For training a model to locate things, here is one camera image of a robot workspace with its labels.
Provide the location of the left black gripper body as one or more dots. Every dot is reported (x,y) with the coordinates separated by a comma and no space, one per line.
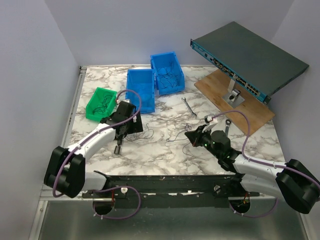
(133,127)

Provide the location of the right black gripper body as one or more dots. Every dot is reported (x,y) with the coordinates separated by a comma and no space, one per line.
(201,138)

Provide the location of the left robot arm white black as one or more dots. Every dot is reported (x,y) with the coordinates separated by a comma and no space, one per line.
(66,171)

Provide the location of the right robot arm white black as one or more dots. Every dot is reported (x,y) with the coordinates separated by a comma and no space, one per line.
(289,181)

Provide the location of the small silver wrench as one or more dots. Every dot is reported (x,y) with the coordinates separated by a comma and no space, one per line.
(193,115)

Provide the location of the large ratchet wrench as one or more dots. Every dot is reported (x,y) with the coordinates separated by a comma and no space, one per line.
(227,126)

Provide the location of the green plastic bin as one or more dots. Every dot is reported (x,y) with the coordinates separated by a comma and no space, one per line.
(101,104)

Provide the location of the blue plastic bin left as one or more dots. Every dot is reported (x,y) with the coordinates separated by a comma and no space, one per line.
(142,81)

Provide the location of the blue plastic bin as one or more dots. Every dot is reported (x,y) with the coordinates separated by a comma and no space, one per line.
(142,81)
(169,76)

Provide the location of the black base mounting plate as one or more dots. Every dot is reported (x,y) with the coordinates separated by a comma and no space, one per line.
(171,191)

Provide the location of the wooden board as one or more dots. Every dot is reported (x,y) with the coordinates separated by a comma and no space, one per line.
(215,85)

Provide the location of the blue plastic bin right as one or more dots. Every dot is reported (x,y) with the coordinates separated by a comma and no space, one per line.
(169,76)

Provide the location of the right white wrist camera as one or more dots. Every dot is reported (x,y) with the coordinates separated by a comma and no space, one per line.
(210,122)

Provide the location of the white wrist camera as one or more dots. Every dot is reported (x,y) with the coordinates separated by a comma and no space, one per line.
(125,110)
(210,122)

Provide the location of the black T-handle tool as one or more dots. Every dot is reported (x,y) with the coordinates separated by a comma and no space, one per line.
(117,149)

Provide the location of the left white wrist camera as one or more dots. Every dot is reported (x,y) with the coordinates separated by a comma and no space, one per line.
(125,110)

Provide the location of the metal switch stand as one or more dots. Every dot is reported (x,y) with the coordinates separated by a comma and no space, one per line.
(233,96)

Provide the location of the aluminium frame rail left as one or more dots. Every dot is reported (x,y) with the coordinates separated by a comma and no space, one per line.
(73,108)

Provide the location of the dark network switch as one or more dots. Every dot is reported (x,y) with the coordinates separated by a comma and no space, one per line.
(253,62)

